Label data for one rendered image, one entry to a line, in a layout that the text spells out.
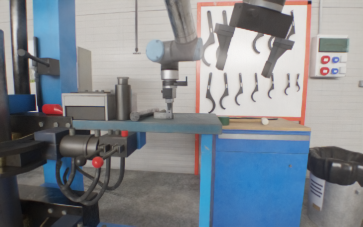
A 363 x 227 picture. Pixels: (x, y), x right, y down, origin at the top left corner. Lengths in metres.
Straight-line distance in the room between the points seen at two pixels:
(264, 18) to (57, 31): 1.17
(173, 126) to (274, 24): 0.55
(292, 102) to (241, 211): 1.68
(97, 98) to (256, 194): 1.37
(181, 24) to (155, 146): 2.29
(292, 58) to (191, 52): 2.24
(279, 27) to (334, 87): 2.70
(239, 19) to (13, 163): 0.87
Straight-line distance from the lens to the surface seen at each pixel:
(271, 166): 1.64
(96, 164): 0.64
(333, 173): 1.96
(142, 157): 2.93
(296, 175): 1.74
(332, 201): 2.11
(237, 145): 1.51
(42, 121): 1.13
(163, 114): 0.95
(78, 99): 0.99
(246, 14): 0.46
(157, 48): 0.80
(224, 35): 0.46
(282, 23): 0.51
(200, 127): 0.82
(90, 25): 3.25
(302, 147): 1.68
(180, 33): 0.72
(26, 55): 0.94
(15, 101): 1.36
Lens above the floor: 1.20
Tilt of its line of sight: 7 degrees down
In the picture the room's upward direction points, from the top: straight up
